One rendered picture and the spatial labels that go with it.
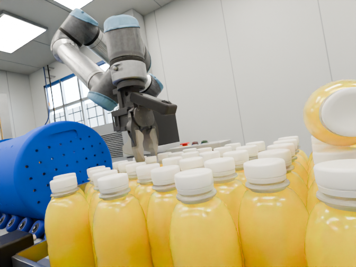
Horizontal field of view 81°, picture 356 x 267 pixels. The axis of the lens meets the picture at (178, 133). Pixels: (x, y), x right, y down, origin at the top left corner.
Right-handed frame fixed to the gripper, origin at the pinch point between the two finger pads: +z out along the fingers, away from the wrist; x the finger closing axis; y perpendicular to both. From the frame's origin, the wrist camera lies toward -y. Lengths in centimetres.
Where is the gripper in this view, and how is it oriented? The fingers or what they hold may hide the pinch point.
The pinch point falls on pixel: (149, 160)
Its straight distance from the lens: 53.4
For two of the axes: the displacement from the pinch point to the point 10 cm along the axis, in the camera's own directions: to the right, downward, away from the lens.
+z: 1.6, 9.9, -0.2
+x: -5.3, 0.7, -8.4
